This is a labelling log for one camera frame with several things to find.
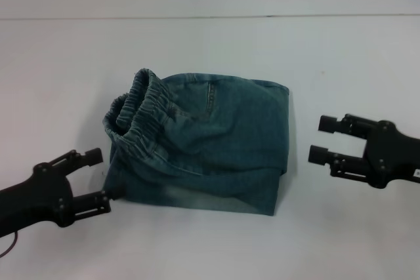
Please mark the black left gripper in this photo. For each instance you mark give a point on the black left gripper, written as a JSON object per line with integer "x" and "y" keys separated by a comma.
{"x": 36, "y": 194}

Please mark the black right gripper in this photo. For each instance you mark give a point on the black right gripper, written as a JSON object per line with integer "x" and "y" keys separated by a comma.
{"x": 390, "y": 158}

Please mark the blue denim shorts with print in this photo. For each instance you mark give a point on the blue denim shorts with print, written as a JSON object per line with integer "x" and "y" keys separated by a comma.
{"x": 213, "y": 149}

